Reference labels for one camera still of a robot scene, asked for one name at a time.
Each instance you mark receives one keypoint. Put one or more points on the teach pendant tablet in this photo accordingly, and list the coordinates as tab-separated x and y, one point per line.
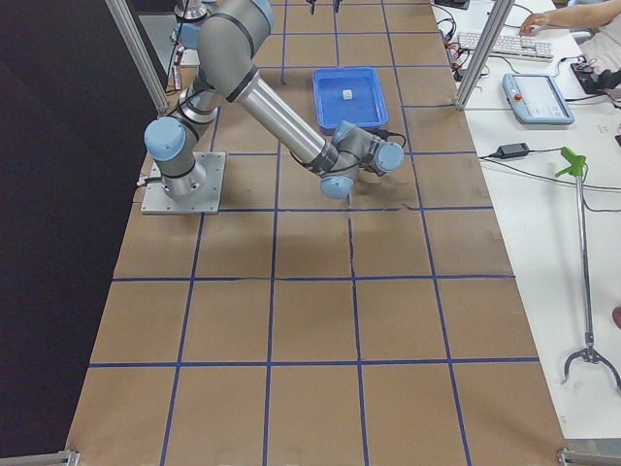
536	99

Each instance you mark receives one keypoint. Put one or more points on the brown paper table cover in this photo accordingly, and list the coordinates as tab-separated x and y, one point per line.
291	329

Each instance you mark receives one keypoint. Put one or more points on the green handled reacher grabber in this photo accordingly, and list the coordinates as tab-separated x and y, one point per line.
576	169

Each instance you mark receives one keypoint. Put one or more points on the blue plastic tray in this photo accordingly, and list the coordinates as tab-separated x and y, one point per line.
367	108

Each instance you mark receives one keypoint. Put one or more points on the black power adapter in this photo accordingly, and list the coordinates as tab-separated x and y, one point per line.
513	150

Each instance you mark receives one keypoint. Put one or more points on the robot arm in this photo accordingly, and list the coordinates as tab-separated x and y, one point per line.
228	40

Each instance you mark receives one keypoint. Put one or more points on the aluminium frame post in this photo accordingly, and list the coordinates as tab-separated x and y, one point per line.
490	33
128	28

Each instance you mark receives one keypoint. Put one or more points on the person forearm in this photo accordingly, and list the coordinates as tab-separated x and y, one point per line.
585	16

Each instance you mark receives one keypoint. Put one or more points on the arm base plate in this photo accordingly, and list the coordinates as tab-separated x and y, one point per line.
198	192

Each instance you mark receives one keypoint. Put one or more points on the white keyboard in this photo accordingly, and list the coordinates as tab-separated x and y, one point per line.
510	46

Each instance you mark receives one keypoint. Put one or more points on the person hand on keyboard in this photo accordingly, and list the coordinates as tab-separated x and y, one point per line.
532	22

